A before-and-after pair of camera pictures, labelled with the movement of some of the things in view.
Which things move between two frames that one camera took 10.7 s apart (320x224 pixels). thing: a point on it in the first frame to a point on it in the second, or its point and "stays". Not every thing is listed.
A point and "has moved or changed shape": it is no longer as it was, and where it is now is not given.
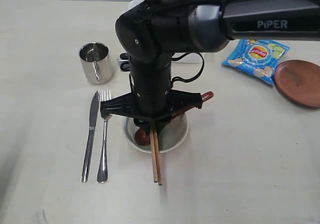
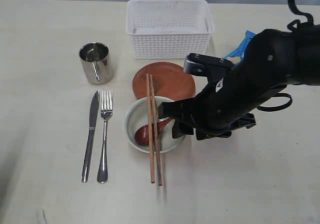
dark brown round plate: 298,81 has moved or changed shape
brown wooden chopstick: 158,157 stays
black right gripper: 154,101 to 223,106
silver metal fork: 102,174 stays
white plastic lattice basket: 188,58 has moved or changed shape
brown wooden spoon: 143,135 stays
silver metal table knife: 89,146 stays
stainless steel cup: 96,62 stays
